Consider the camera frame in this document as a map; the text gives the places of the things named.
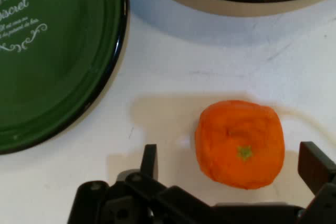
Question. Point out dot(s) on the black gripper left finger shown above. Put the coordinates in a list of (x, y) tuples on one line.
[(147, 192)]

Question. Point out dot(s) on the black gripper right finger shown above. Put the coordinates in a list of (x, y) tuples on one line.
[(313, 167)]

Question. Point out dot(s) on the orange toy tangerine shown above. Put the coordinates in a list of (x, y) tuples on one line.
[(239, 145)]

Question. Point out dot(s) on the green enamel plate white print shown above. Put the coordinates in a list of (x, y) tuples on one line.
[(57, 58)]

